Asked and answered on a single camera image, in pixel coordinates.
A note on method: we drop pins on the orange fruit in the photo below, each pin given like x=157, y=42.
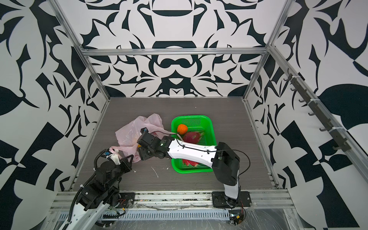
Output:
x=182, y=129

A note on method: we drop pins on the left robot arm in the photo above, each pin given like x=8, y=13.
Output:
x=99, y=200

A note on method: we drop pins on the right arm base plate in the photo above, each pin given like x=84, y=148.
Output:
x=221, y=201

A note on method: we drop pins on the pink plastic bag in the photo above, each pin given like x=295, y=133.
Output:
x=128, y=135

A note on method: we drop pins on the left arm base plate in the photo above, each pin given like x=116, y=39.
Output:
x=125, y=200

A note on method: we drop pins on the green plastic basket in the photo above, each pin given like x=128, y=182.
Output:
x=198, y=130

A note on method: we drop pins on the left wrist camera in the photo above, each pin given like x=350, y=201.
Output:
x=113, y=157

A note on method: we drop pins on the small circuit board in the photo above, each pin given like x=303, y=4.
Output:
x=236, y=217

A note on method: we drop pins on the black wall hook rail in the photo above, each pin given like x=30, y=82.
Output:
x=318, y=110

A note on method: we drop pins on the white slotted cable duct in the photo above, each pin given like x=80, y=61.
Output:
x=169, y=215

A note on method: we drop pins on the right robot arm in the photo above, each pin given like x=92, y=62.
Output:
x=224, y=162

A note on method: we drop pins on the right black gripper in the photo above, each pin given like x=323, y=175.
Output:
x=142, y=152

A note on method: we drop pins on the pink dragon fruit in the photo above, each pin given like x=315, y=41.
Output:
x=189, y=162
x=193, y=137

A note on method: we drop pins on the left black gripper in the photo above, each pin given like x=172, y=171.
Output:
x=127, y=165

